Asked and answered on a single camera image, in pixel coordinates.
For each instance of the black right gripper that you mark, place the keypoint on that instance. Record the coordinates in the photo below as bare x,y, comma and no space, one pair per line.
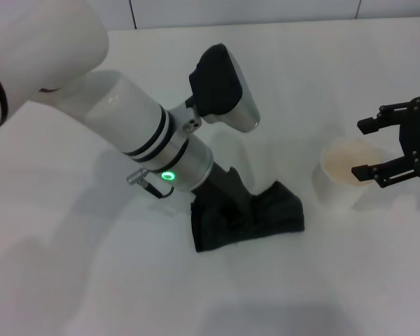
418,136

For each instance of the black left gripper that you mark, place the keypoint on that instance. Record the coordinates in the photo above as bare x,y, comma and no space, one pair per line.
227,192

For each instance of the dark blue rag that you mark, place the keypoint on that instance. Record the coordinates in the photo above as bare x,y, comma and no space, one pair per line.
276,213

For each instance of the white paper cup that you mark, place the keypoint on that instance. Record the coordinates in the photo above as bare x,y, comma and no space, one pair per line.
332,196

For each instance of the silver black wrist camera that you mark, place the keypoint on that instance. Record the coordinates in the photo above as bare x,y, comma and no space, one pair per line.
227,94

